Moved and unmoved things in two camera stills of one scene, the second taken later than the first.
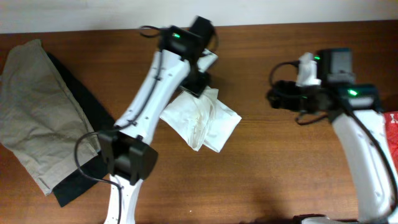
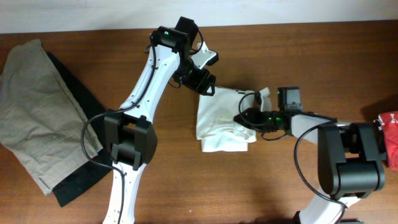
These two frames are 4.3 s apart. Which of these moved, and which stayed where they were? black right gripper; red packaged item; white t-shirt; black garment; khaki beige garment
Moved: white t-shirt; black right gripper
Stayed: red packaged item; black garment; khaki beige garment
